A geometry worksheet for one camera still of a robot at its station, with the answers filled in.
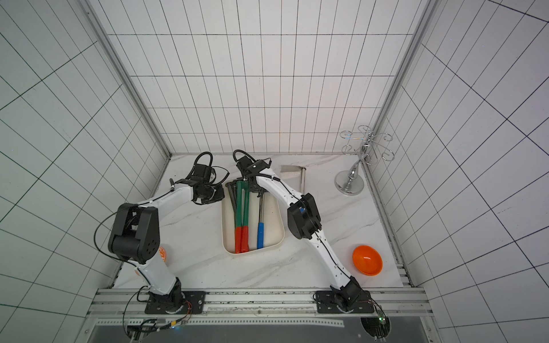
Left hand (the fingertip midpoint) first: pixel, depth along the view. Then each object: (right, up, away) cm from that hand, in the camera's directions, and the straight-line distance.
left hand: (222, 198), depth 95 cm
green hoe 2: (+9, -8, -7) cm, 14 cm away
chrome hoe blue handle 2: (+33, +12, +15) cm, 38 cm away
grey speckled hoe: (+3, +5, +4) cm, 7 cm away
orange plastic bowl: (+60, -22, -14) cm, 66 cm away
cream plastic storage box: (+23, -10, -3) cm, 26 cm away
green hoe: (+12, -13, -12) cm, 21 cm away
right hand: (+18, +7, +6) cm, 20 cm away
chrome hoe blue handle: (+18, -10, -7) cm, 22 cm away
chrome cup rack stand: (+63, +7, +11) cm, 64 cm away
